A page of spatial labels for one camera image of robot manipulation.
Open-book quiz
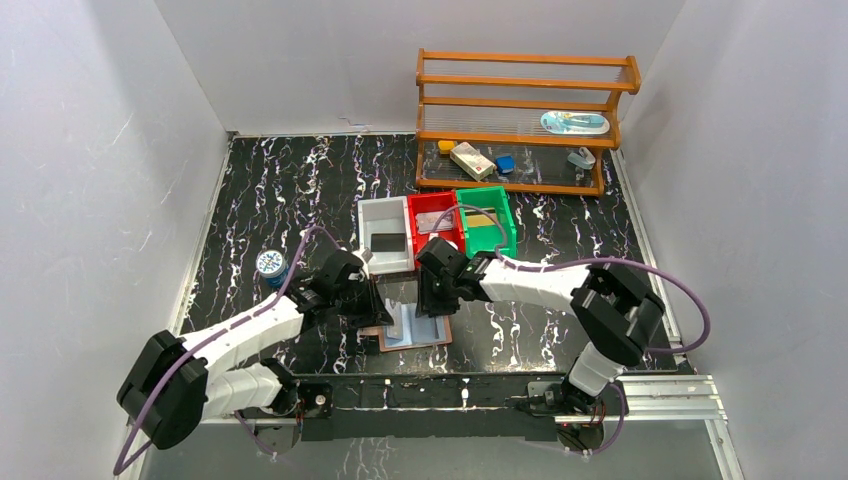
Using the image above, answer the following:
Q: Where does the brown leather card holder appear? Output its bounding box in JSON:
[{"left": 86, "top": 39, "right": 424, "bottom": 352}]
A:
[{"left": 358, "top": 300, "right": 453, "bottom": 353}]

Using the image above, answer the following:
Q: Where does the grey numbered credit card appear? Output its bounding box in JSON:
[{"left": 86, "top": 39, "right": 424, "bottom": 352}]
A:
[{"left": 414, "top": 211, "right": 456, "bottom": 235}]

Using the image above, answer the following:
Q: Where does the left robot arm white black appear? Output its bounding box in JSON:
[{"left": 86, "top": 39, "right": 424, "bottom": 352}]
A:
[{"left": 117, "top": 248, "right": 392, "bottom": 450}]

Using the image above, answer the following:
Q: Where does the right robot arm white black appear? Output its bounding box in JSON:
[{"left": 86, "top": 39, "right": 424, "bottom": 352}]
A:
[{"left": 416, "top": 238, "right": 666, "bottom": 414}]

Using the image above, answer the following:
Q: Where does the gold card in green bin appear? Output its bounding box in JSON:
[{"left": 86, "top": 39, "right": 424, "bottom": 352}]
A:
[{"left": 463, "top": 208, "right": 498, "bottom": 229}]

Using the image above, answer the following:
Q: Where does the black card in white bin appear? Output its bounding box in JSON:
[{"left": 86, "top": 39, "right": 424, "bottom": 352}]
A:
[{"left": 369, "top": 232, "right": 407, "bottom": 253}]

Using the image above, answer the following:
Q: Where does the green plastic bin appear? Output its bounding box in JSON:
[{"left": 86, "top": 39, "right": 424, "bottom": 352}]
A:
[{"left": 455, "top": 186, "right": 517, "bottom": 258}]

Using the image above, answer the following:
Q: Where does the blue patterned can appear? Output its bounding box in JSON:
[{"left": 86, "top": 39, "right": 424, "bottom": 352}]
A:
[{"left": 255, "top": 249, "right": 289, "bottom": 290}]

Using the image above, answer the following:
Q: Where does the white plastic bin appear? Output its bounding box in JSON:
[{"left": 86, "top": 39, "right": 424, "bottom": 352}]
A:
[{"left": 357, "top": 196, "right": 414, "bottom": 275}]

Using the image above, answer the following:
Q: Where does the red plastic bin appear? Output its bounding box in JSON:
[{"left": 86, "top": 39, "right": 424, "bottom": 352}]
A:
[{"left": 407, "top": 191, "right": 465, "bottom": 256}]

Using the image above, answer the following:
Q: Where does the small blue block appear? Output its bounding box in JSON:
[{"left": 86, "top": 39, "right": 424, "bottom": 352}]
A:
[{"left": 495, "top": 155, "right": 515, "bottom": 175}]

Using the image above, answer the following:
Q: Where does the white cardboard box on shelf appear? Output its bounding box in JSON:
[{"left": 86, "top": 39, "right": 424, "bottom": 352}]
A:
[{"left": 449, "top": 142, "right": 496, "bottom": 182}]

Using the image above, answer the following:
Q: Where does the small yellow block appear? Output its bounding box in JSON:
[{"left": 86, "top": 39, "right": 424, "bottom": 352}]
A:
[{"left": 437, "top": 140, "right": 457, "bottom": 155}]

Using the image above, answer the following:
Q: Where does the wooden orange shelf rack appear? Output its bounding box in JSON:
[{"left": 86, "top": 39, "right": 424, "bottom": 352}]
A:
[{"left": 415, "top": 48, "right": 642, "bottom": 197}]

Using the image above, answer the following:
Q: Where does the light blue tape dispenser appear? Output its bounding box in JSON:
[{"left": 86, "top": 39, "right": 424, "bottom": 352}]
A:
[{"left": 567, "top": 147, "right": 597, "bottom": 170}]

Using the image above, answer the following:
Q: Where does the teal packaged tool on shelf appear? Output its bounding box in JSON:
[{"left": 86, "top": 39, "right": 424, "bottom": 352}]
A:
[{"left": 540, "top": 111, "right": 610, "bottom": 136}]

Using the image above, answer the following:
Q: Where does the black metal base frame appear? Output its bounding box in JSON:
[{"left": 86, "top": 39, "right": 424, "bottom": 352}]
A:
[{"left": 238, "top": 370, "right": 631, "bottom": 458}]

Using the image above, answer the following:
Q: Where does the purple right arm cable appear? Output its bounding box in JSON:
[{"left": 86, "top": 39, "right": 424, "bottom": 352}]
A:
[{"left": 430, "top": 203, "right": 712, "bottom": 458}]

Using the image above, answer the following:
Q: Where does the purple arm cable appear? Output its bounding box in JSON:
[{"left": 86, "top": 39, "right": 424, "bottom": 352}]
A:
[
  {"left": 430, "top": 203, "right": 712, "bottom": 458},
  {"left": 112, "top": 225, "right": 346, "bottom": 477}
]

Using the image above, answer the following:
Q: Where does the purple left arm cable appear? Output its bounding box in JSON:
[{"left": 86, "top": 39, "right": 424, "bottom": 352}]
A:
[{"left": 112, "top": 225, "right": 346, "bottom": 477}]

